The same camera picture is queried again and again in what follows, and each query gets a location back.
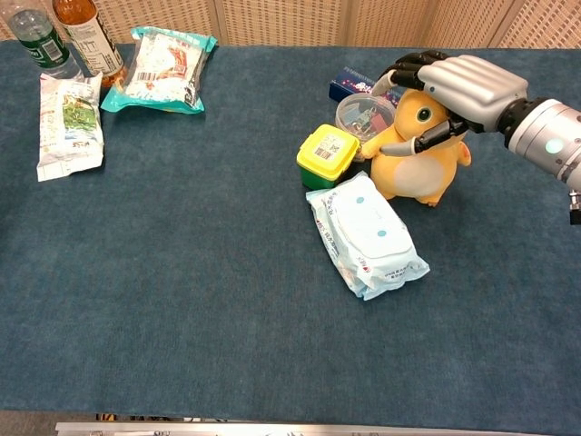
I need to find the dark blue rectangular box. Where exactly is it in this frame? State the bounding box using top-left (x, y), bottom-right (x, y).
top-left (328, 66), bottom-right (403, 105)

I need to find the yellow lidded green box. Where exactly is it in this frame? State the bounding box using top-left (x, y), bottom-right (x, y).
top-left (296, 123), bottom-right (361, 191)

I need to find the wicker folding screen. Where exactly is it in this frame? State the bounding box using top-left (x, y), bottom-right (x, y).
top-left (0, 0), bottom-right (581, 49)

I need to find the clear round tub of clips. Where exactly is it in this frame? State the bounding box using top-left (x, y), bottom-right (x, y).
top-left (334, 93), bottom-right (399, 140)

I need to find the yellow plush dinosaur toy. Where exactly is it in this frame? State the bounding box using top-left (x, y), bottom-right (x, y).
top-left (358, 87), bottom-right (473, 208)

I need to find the clear green-label water bottle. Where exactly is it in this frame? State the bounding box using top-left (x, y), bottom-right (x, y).
top-left (6, 8), bottom-right (84, 80)

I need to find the silver metal rail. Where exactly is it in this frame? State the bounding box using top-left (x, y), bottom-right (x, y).
top-left (54, 421), bottom-right (474, 436)

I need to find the white snack bag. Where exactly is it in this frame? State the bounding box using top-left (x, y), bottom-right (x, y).
top-left (36, 71), bottom-right (105, 183)

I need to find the blue table cloth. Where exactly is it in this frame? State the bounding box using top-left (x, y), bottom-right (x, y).
top-left (0, 39), bottom-right (581, 436)

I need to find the amber tea bottle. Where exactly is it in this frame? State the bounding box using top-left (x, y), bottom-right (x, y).
top-left (51, 0), bottom-right (129, 89)

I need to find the light blue wet wipes pack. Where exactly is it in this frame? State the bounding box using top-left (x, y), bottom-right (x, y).
top-left (305, 170), bottom-right (431, 302)

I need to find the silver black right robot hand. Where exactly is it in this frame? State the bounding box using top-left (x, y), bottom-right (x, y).
top-left (371, 51), bottom-right (530, 156)

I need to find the teal snack bag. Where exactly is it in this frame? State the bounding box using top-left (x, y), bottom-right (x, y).
top-left (99, 25), bottom-right (219, 114)

